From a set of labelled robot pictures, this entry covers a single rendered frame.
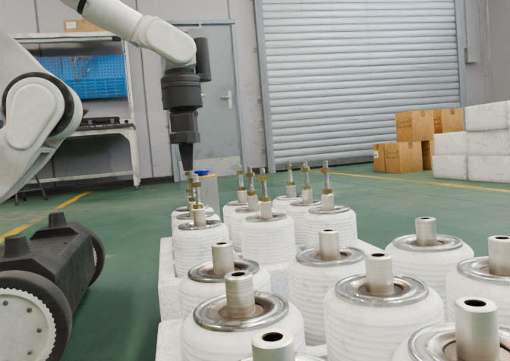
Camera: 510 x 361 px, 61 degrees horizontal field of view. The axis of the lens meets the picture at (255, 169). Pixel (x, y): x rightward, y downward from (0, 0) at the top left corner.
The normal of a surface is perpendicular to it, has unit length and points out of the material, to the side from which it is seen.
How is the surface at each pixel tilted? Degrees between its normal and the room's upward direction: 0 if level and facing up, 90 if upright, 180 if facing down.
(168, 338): 0
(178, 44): 90
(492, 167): 90
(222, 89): 90
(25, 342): 90
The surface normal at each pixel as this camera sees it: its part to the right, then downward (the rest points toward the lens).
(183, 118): 0.01, 0.05
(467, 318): -0.79, 0.10
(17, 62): 0.22, 0.04
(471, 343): -0.61, 0.09
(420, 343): -0.02, -1.00
